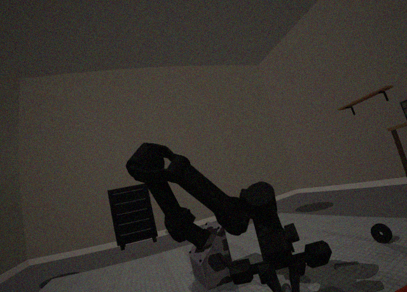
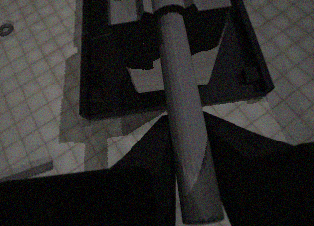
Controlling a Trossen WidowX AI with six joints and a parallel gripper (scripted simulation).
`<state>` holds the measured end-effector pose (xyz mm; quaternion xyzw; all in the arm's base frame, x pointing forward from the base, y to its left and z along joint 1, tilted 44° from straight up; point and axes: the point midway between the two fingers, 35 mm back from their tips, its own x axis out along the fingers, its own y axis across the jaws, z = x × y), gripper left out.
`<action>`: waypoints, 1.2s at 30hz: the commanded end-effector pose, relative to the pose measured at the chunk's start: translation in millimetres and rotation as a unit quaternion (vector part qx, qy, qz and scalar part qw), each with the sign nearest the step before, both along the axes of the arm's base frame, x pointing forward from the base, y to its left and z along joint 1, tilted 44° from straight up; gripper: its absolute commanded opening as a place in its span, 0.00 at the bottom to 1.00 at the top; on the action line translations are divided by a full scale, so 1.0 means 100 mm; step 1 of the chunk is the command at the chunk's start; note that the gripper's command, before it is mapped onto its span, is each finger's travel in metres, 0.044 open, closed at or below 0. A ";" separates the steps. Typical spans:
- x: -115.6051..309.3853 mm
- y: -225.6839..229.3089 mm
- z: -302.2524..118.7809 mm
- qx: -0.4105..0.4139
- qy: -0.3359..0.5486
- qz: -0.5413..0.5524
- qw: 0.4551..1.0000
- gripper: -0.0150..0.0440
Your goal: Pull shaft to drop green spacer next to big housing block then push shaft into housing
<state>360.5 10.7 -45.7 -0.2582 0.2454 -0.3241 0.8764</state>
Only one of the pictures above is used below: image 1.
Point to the black washer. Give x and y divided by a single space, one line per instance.
375 232

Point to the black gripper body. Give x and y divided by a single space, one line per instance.
316 254

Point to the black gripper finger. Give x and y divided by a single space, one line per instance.
295 271
270 278

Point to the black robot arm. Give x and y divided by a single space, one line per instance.
257 202

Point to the grey cylinder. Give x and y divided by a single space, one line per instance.
286 288

